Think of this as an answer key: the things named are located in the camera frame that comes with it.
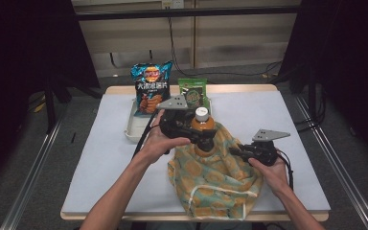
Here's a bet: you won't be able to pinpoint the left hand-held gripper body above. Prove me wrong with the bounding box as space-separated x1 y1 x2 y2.
155 93 206 144

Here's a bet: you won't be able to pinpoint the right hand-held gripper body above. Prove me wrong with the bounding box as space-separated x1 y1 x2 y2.
239 128 291 168

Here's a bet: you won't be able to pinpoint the orange drink bottle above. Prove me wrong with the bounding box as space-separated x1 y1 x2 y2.
189 106 217 158

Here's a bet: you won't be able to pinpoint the green snack packet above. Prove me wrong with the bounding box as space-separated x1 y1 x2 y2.
176 78 210 110

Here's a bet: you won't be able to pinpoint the orange print cloth bag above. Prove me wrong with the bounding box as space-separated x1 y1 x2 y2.
167 121 265 221

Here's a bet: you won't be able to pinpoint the white plastic tray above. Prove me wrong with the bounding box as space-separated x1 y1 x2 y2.
124 96 213 145

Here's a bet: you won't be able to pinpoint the blue chip bag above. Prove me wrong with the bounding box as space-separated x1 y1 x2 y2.
130 59 174 117

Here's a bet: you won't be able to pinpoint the person's left hand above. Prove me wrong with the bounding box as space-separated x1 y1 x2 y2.
139 109 192 166

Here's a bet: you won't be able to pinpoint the person's right hand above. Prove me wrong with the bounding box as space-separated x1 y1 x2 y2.
247 155 290 196

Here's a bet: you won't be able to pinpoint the black horizontal bar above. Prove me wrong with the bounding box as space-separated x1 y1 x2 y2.
76 5 302 22

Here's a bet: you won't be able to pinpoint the black curtain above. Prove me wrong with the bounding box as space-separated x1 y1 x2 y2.
0 0 101 193
277 0 368 168

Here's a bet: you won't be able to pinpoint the black stand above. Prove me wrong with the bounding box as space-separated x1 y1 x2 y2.
42 80 59 134

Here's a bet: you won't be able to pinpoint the black wall cable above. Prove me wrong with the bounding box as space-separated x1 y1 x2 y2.
167 17 283 85

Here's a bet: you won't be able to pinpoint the black floor cables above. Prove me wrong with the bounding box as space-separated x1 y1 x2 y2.
294 83 328 133

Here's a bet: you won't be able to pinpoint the metal floor rail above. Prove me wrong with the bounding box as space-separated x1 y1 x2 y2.
0 104 71 230
291 94 368 230

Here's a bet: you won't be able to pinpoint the white wall socket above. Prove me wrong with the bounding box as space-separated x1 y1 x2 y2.
161 0 185 10

